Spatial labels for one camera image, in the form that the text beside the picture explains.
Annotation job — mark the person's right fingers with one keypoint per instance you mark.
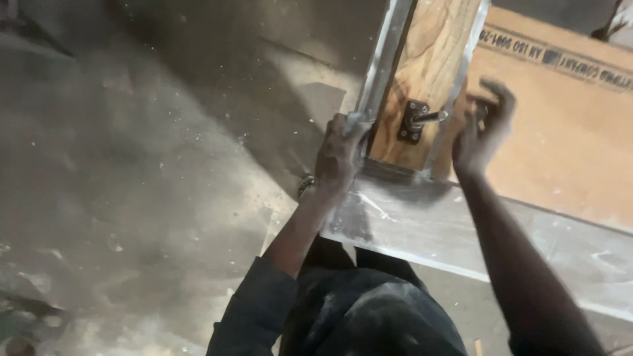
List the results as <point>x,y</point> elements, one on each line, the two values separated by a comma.
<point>489,106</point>

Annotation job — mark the aluminium door frame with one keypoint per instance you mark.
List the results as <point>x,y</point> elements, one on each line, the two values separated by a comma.
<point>445,212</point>

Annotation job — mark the black tower bolt latch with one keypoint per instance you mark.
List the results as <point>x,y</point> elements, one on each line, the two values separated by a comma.
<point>414,121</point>

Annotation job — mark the person's right hand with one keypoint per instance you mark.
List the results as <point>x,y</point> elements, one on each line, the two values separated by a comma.
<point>477,133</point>

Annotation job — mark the person's dark clothing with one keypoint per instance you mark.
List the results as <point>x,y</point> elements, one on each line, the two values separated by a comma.
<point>341,306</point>

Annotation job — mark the wood grain door panel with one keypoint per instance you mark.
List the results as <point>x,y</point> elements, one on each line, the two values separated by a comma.
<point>423,84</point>

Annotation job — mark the brown plywood sheet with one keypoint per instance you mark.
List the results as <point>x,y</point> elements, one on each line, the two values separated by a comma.
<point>559,133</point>

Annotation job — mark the small dark broom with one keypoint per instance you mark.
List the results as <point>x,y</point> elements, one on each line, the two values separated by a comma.
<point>609,27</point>

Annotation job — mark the person's left fingers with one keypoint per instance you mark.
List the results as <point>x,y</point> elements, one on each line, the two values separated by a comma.
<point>352,126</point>

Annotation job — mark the person's left hand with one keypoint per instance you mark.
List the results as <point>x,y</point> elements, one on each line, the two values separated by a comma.
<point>339,158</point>

